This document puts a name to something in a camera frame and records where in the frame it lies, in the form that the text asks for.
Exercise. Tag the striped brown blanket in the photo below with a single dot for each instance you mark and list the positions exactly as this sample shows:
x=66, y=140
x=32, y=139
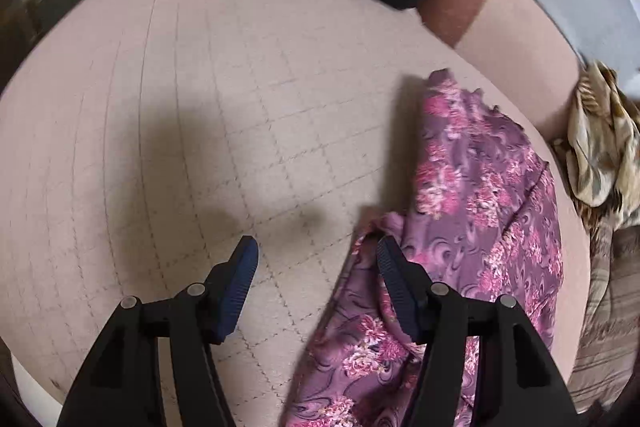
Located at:
x=607, y=322

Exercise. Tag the purple floral garment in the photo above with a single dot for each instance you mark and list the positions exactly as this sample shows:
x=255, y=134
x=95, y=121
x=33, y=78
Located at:
x=480, y=187

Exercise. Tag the beige grid-patterned table cover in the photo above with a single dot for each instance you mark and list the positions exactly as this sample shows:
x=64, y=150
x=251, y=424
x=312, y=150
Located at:
x=200, y=117

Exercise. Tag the beige leaf-print cloth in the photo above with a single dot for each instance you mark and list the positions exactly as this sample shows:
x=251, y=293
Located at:
x=602, y=142

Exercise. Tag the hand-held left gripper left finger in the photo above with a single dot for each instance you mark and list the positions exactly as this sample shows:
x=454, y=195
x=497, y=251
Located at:
x=239, y=287

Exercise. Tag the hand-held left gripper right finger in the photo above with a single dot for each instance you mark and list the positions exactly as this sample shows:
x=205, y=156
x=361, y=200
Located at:
x=398, y=287

